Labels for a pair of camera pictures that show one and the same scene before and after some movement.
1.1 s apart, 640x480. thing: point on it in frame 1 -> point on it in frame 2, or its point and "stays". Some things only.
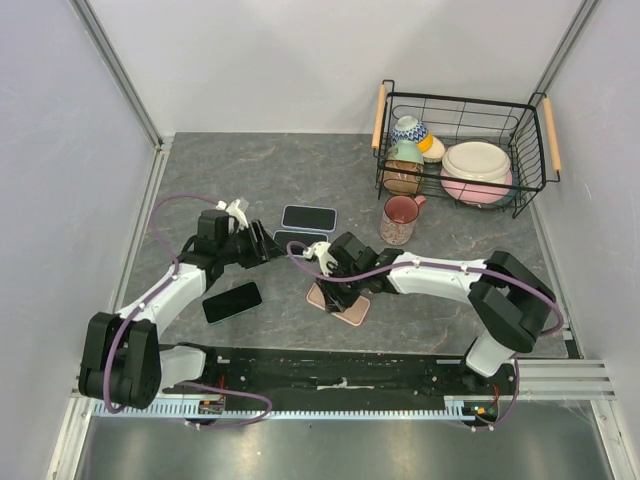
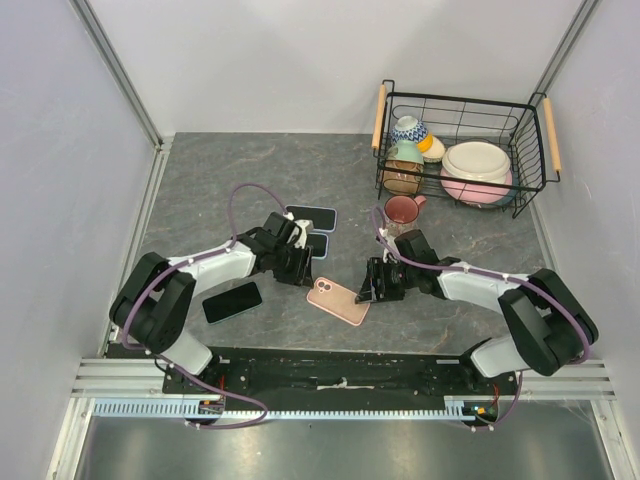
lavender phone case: (311, 218) stays
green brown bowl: (404, 167) stays
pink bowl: (476, 192) stays
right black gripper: (334, 300) -> (377, 269)
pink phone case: (353, 316) stays
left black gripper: (262, 251) -> (302, 274)
